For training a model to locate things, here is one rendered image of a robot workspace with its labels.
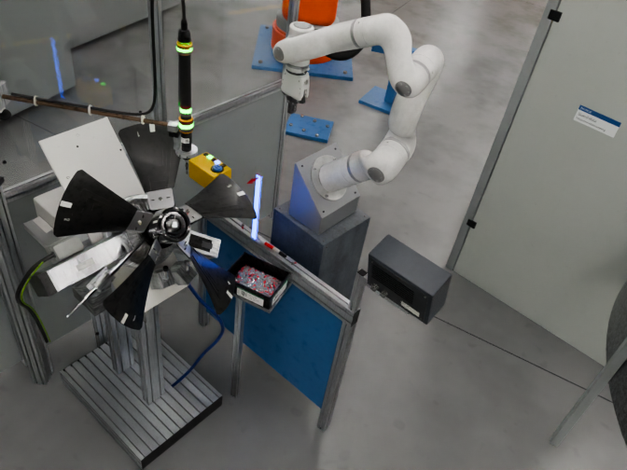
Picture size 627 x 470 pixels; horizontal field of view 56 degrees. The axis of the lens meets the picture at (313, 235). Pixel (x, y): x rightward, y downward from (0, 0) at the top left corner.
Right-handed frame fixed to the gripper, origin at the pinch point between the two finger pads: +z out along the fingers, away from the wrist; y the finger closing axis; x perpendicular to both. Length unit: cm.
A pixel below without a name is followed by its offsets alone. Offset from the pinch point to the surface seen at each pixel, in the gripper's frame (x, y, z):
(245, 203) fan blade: 27.6, -5.7, 28.1
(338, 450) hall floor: 19, -67, 143
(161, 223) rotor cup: 64, -3, 19
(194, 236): 47, 1, 38
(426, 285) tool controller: 21, -79, 19
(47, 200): 70, 62, 47
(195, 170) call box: 18, 33, 39
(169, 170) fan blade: 51, 8, 10
